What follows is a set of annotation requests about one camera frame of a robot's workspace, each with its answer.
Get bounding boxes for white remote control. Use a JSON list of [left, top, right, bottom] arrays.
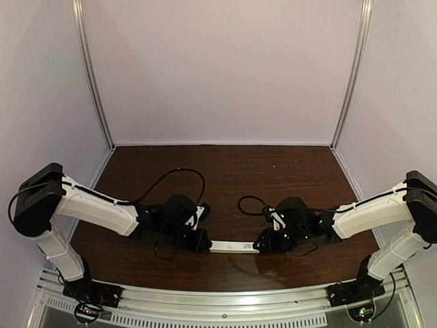
[[209, 241, 259, 254]]

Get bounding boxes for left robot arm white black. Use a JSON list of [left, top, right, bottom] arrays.
[[7, 163, 212, 283]]

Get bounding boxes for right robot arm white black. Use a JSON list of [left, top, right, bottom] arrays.
[[253, 171, 436, 283]]

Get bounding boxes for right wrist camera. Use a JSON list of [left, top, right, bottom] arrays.
[[262, 206, 286, 231]]

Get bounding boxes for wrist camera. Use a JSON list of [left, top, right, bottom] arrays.
[[185, 203, 211, 230], [262, 206, 286, 231]]

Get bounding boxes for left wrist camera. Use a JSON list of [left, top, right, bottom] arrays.
[[185, 203, 211, 230]]

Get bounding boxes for front aluminium rail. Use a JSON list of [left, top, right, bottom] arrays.
[[33, 269, 421, 328]]

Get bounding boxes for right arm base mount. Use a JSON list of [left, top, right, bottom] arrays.
[[326, 279, 385, 325]]

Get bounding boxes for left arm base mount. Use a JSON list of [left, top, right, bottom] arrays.
[[63, 279, 122, 326]]

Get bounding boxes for right black braided cable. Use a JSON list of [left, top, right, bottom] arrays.
[[238, 184, 437, 218]]

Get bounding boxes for black braided cable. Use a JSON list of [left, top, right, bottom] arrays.
[[238, 184, 437, 218], [8, 167, 206, 223]]

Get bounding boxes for left black braided cable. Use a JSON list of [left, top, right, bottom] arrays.
[[8, 167, 206, 223]]

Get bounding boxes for right aluminium frame post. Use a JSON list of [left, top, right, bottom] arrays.
[[330, 0, 373, 151]]

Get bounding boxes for aluminium frame post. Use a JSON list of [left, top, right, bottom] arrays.
[[72, 0, 115, 150], [330, 0, 373, 151]]

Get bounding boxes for left aluminium frame post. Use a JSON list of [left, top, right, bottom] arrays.
[[72, 0, 115, 150]]

